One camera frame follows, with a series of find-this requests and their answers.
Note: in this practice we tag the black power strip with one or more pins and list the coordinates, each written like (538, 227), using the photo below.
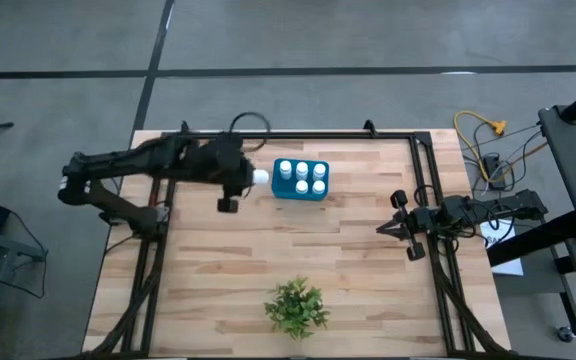
(493, 167)

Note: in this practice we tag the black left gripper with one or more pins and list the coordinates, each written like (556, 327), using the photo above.
(230, 160)

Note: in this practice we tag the white paper sheet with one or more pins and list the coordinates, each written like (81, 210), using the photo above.
(510, 267)

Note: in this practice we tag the grey metal stand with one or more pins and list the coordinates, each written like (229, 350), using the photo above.
(3, 245)

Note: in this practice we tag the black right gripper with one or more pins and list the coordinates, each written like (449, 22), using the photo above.
(420, 218)

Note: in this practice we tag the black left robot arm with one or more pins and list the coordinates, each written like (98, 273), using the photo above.
(133, 160)

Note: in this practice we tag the blue plastic basket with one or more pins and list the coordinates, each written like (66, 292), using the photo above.
(288, 192)

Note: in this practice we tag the black aluminium table frame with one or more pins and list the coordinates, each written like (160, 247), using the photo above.
(343, 135)

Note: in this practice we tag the white pill bottle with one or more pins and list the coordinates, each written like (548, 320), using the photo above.
(319, 186)
(319, 170)
(301, 170)
(285, 169)
(261, 176)
(301, 186)

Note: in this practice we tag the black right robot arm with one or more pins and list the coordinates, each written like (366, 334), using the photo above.
(518, 204)

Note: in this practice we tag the green plant in white pot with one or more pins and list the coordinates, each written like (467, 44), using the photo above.
(295, 307)

